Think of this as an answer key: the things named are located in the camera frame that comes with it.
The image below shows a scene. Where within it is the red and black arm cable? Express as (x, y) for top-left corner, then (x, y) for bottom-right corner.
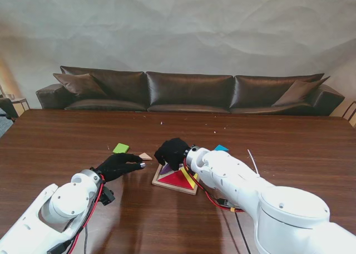
(48, 173), (108, 254)
(182, 163), (253, 254)

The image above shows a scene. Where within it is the brown sofa cushion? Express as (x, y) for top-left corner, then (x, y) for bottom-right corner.
(271, 76), (332, 108)
(52, 73), (108, 99)

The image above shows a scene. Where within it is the green square piece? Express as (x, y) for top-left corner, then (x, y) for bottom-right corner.
(112, 143), (131, 155)

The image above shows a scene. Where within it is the white zip tie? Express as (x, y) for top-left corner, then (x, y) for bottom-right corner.
(247, 149), (261, 178)

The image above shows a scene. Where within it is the large yellow triangle piece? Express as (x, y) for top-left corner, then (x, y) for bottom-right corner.
(180, 167), (199, 187)

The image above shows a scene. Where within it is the square wooden tangram tray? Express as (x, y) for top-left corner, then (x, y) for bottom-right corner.
(151, 162), (201, 197)

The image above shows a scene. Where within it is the red and black left arm cable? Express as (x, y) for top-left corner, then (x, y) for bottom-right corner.
(48, 173), (108, 254)

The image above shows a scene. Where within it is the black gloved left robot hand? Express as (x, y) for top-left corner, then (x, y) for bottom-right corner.
(96, 153), (147, 183)

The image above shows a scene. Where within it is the dark metal chair frame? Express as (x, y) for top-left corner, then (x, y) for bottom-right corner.
(341, 100), (356, 128)

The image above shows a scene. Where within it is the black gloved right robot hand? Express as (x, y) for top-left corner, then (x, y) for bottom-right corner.
(154, 138), (193, 172)

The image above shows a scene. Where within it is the large red triangle piece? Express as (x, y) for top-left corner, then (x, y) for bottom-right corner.
(157, 170), (194, 192)

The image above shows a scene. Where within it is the brown leather sofa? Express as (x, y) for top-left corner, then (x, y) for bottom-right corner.
(35, 65), (346, 117)

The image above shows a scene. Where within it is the red and black right arm cable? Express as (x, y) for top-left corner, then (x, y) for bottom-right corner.
(182, 163), (253, 254)

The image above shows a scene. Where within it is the side table with metal legs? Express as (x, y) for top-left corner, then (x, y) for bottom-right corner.
(0, 84), (31, 123)

